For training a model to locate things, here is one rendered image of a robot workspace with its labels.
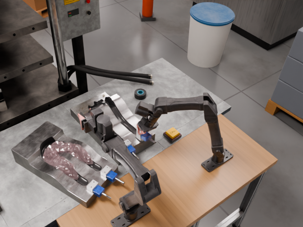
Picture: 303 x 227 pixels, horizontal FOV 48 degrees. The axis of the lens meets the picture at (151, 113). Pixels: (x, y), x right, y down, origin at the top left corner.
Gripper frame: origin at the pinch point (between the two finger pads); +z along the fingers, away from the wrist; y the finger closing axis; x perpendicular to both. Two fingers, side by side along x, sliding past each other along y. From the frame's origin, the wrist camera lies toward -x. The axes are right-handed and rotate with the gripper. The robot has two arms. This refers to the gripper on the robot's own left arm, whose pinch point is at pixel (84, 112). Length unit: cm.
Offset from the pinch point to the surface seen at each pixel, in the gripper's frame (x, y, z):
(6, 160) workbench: 39, 36, 29
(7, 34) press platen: -10, 8, 70
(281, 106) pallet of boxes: 104, -206, 5
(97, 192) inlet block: 33.1, 8.1, -20.8
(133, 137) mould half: 30.6, -26.0, -2.8
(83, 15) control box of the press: -3, -44, 80
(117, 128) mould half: 31.0, -22.9, 8.9
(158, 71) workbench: 38, -84, 47
